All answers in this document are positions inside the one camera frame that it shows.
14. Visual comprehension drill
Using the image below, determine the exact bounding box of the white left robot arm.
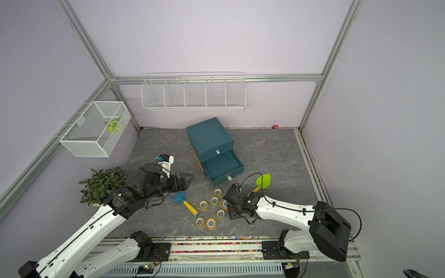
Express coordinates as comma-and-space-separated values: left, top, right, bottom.
19, 162, 194, 278

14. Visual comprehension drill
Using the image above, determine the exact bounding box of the green potted plant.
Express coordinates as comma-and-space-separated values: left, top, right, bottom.
79, 167, 128, 206

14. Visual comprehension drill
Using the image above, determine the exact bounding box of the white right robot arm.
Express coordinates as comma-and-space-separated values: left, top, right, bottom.
223, 184, 351, 262

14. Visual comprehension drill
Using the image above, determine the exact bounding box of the teal drawer cabinet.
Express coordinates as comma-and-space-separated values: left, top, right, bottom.
186, 117, 245, 186

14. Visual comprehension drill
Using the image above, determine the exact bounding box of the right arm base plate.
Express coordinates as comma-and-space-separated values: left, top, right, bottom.
261, 229, 310, 261

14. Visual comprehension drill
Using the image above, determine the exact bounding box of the white wire wall shelf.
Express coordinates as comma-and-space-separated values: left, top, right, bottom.
141, 72, 246, 110

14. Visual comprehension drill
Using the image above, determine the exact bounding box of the blue toy rake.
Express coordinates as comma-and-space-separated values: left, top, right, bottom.
169, 191, 199, 217

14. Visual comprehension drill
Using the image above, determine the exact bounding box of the green toy in basket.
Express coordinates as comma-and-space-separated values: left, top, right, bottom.
104, 117, 123, 134

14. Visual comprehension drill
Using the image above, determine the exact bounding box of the yellow-green tape roll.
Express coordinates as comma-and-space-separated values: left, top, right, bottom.
213, 188, 224, 198
195, 217, 206, 228
199, 200, 209, 212
210, 196, 220, 206
216, 209, 227, 220

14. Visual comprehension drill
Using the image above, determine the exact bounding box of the green toy shovel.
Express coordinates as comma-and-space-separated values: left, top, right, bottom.
251, 173, 272, 193

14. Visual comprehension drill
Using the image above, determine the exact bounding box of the white wire basket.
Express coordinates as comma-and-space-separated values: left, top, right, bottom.
59, 101, 132, 158

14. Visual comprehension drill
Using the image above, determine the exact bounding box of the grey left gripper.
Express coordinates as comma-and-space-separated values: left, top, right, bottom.
145, 172, 194, 200

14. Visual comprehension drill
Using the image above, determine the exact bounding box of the orange tape roll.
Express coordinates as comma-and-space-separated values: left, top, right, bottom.
221, 199, 228, 210
206, 217, 217, 231

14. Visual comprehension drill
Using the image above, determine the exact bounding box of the white vented cable duct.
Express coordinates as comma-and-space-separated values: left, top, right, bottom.
103, 262, 284, 278

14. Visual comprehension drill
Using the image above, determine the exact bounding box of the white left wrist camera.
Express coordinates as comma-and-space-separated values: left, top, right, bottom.
156, 154, 175, 178

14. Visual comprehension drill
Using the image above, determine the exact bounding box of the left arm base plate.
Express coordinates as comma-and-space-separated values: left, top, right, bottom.
130, 231, 171, 262

